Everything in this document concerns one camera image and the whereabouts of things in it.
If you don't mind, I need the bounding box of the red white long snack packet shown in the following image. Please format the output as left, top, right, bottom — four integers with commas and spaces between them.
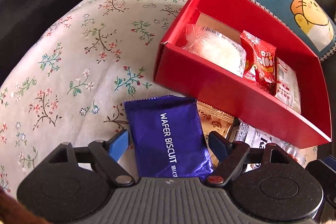
275, 58, 301, 114

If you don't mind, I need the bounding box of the red cardboard box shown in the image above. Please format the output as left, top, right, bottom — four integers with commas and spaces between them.
154, 0, 333, 148

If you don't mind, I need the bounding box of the tan biscuit packet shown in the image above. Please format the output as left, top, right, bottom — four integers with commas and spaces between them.
197, 101, 234, 167

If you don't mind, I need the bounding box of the white bun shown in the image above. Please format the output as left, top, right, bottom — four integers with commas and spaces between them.
182, 24, 247, 77

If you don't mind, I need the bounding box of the blue wafer biscuit packet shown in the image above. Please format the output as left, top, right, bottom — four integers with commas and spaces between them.
124, 96, 213, 179

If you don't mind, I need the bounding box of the white Kaprons wafer packet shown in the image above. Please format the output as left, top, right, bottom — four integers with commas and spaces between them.
229, 120, 306, 166

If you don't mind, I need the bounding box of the red Trolli candy packet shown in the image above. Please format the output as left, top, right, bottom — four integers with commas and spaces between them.
240, 31, 276, 93

